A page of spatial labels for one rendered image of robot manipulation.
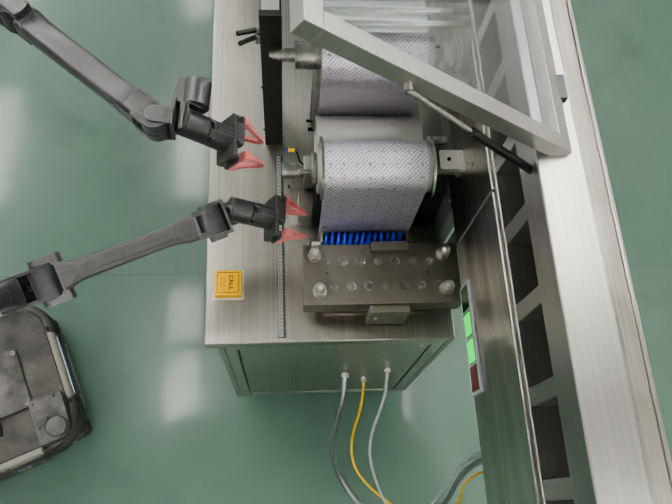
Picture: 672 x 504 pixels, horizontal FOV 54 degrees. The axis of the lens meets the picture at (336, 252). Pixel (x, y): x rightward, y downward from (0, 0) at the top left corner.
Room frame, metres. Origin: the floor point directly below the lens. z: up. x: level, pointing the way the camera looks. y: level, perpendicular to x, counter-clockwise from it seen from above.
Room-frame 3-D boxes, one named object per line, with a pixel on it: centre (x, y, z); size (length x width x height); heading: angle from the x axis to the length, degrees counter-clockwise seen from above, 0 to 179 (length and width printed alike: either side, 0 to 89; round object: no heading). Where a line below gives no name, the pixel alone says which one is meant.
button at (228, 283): (0.53, 0.26, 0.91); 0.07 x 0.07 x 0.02; 13
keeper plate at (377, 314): (0.51, -0.16, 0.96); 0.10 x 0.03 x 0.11; 103
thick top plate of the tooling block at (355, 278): (0.60, -0.13, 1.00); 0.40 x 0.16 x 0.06; 103
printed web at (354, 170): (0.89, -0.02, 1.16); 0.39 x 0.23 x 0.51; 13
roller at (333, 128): (0.88, -0.02, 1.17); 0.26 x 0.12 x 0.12; 103
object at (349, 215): (0.71, -0.06, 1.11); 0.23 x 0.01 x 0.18; 103
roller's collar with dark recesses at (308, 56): (0.98, 0.15, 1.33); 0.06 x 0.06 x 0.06; 13
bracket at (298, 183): (0.76, 0.12, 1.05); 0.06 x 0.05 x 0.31; 103
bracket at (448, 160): (0.81, -0.22, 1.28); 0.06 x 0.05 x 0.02; 103
